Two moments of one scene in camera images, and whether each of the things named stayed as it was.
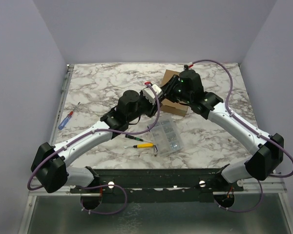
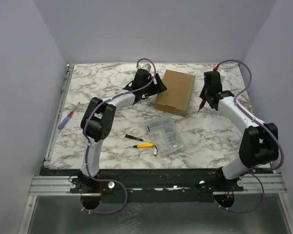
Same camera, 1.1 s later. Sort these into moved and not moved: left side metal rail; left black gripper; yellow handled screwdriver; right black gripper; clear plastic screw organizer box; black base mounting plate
Moved: left black gripper; right black gripper
Not moved: left side metal rail; yellow handled screwdriver; black base mounting plate; clear plastic screw organizer box
